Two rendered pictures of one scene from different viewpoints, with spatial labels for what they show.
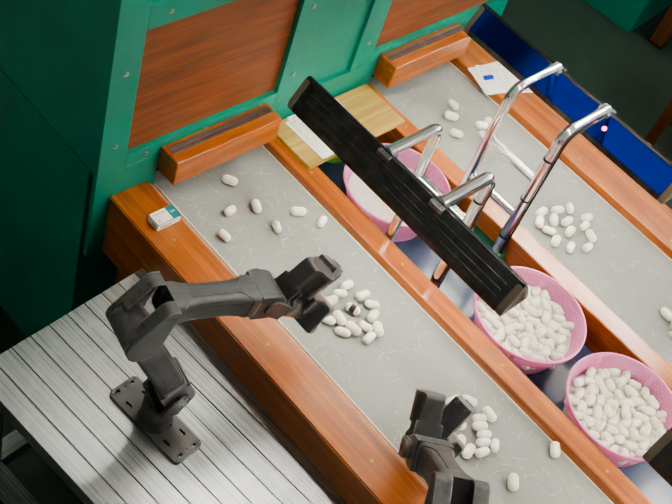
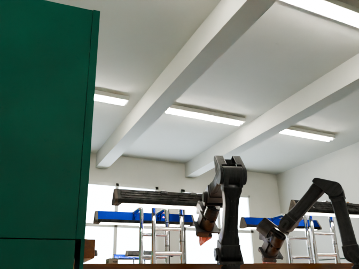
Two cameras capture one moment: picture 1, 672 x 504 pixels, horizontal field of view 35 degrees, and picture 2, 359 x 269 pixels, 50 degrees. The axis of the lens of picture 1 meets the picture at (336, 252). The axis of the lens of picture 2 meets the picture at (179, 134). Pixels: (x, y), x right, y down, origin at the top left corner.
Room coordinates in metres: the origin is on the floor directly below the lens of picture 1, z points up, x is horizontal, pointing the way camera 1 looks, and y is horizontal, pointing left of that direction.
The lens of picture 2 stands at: (0.36, 1.35, 0.68)
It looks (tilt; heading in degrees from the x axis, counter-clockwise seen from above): 22 degrees up; 309
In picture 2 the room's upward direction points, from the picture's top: 1 degrees counter-clockwise
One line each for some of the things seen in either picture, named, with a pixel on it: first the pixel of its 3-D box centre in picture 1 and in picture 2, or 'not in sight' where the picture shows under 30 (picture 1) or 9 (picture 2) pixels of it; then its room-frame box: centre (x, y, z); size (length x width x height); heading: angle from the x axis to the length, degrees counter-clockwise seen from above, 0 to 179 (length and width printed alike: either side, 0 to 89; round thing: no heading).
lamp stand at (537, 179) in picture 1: (523, 165); (150, 247); (1.94, -0.33, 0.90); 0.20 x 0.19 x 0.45; 60
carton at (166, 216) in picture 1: (164, 217); (111, 261); (1.48, 0.36, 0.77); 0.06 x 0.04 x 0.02; 150
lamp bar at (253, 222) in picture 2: not in sight; (281, 223); (1.52, -1.20, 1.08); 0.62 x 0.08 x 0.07; 60
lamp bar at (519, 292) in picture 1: (406, 187); (177, 199); (1.53, -0.08, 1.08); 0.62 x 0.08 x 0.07; 60
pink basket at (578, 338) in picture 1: (523, 325); not in sight; (1.64, -0.45, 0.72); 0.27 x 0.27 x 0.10
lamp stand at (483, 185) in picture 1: (408, 231); (173, 239); (1.60, -0.12, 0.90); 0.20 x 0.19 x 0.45; 60
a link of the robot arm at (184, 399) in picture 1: (166, 389); (228, 256); (1.09, 0.20, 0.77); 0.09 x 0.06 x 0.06; 47
